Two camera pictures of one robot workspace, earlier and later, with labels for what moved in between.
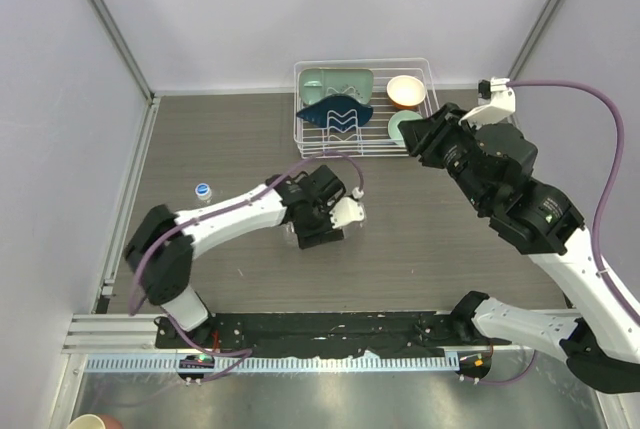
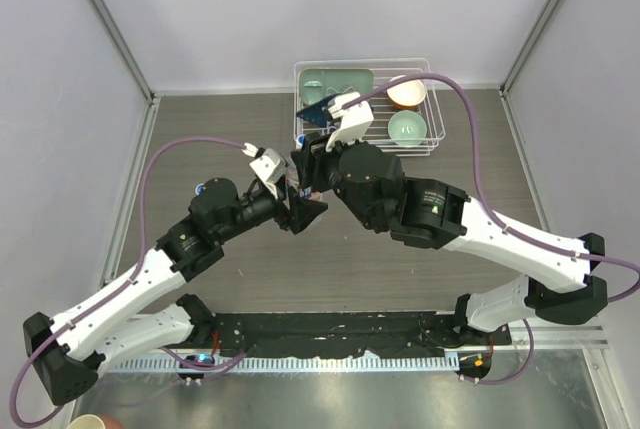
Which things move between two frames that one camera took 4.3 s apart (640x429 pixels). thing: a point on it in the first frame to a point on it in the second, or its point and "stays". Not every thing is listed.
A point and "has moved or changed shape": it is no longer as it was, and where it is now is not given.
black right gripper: x=424 y=137 to x=312 y=160
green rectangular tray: x=316 y=82 stays
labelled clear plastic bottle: x=289 y=237 has moved or changed shape
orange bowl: x=405 y=91 stays
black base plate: x=320 y=334 stays
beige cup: x=86 y=421 stays
